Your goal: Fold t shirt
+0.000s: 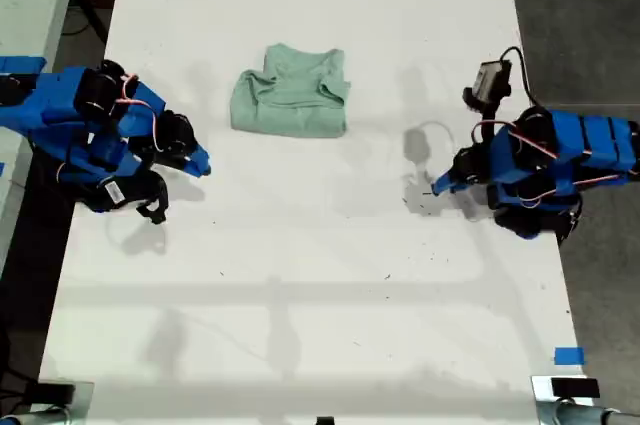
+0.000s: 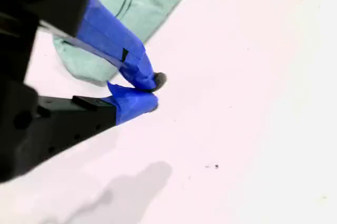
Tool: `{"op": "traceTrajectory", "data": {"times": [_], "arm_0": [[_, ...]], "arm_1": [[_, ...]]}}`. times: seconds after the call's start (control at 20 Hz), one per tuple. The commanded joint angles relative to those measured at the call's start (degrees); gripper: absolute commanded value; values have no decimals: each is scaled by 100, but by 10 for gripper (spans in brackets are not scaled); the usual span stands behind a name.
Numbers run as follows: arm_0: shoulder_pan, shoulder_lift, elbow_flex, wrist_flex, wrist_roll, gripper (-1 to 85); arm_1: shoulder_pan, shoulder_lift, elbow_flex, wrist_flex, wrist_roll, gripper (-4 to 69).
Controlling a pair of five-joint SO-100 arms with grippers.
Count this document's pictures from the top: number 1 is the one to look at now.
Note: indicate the small black clip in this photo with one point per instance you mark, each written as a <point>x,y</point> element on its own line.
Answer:
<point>325,420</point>

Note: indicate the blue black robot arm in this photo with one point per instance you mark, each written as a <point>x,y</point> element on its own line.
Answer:
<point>65,115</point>
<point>565,155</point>

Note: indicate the long blue tape strip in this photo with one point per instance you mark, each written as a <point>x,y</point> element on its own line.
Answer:
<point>20,63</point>

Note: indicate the short blue tape strip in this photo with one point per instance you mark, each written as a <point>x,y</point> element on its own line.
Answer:
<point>569,356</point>

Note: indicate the pale green T-shirt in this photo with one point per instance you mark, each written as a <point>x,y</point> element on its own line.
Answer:
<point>295,105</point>

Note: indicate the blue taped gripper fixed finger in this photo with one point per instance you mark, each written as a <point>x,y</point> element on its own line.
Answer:
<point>446,178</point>
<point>201,159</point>

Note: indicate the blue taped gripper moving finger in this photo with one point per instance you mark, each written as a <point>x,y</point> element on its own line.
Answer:
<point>192,168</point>
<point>447,188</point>

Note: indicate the metal table bracket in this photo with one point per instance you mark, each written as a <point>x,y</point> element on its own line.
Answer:
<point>82,402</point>
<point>542,402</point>

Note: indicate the black camera stalk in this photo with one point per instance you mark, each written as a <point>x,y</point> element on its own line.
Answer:
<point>487,112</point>
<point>156,200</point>

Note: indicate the small black box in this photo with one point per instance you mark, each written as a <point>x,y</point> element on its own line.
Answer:
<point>56,392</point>
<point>575,388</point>

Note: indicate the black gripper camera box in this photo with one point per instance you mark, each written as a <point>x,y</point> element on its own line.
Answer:
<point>491,80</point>
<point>120,192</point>

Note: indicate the white side table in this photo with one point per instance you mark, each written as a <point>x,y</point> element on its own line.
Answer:
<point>25,5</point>

